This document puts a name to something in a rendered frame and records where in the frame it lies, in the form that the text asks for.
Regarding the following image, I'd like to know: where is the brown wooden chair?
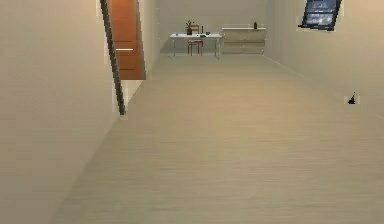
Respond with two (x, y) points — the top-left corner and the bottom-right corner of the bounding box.
(187, 24), (204, 57)

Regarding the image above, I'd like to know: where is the white table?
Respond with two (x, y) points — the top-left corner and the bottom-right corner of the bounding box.
(169, 32), (224, 60)

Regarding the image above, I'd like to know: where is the beige sideboard cupboard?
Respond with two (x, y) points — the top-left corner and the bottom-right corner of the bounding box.
(221, 27), (267, 55)

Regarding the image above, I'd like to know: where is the orange wooden room door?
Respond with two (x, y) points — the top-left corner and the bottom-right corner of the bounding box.
(107, 0), (147, 81)

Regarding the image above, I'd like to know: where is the dark framed wall picture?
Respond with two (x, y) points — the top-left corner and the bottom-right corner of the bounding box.
(298, 0), (343, 32)

